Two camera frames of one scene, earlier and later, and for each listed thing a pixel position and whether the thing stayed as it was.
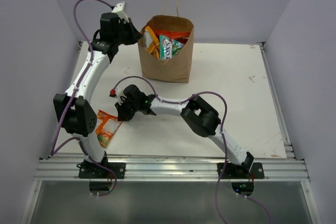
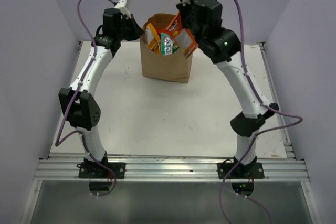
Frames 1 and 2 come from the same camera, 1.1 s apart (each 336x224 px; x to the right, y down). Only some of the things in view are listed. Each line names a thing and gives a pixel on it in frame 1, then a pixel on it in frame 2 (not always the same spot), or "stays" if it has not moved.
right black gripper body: [127, 108] to [186, 14]
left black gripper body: [125, 35] stays
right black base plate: [232, 171] stays
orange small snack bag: [106, 126] to [184, 38]
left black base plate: [93, 170] stays
